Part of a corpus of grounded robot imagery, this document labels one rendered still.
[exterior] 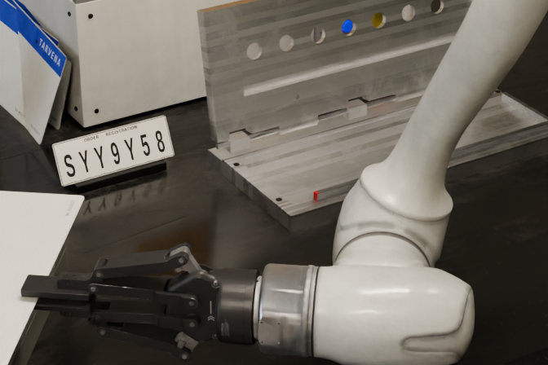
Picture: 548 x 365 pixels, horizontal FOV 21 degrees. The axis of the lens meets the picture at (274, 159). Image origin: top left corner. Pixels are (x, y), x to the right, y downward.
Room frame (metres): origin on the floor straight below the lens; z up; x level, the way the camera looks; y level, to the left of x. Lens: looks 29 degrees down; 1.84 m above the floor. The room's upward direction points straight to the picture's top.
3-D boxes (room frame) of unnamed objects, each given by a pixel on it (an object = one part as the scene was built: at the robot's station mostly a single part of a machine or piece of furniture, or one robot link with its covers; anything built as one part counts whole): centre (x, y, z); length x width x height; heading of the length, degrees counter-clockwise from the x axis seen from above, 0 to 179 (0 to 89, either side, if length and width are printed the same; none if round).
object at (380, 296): (1.23, -0.12, 1.00); 0.16 x 0.13 x 0.11; 83
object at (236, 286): (1.23, 0.06, 1.00); 0.09 x 0.07 x 0.08; 83
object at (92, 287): (1.24, 0.13, 1.02); 0.11 x 0.04 x 0.01; 83
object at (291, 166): (1.74, -0.16, 0.92); 0.44 x 0.21 x 0.04; 121
